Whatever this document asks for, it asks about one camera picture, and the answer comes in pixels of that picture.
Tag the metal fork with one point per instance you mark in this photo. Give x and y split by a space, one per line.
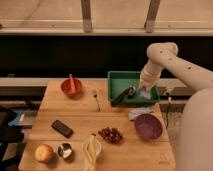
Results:
95 96

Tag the red yellow apple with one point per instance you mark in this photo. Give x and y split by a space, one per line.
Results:
44 153

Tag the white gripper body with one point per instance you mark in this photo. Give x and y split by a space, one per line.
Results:
150 74

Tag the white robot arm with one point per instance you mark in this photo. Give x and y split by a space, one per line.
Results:
195 140

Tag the blue sponge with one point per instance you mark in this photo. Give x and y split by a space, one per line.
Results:
145 93

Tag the green plastic tray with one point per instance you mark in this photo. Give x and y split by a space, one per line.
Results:
118 81

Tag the red bowl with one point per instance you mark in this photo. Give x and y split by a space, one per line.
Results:
65 87

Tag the black rectangular block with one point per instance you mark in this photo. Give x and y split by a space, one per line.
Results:
62 128

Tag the red spoon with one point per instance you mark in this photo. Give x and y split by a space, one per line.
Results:
72 84

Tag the small metal cup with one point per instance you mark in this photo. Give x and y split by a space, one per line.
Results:
65 150

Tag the black chair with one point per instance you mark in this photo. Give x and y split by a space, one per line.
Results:
8 134

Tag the bunch of dark grapes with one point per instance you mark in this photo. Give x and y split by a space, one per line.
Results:
111 135

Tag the banana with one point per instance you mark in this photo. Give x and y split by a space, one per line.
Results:
91 163

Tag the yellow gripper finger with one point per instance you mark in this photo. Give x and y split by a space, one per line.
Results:
154 90
141 85

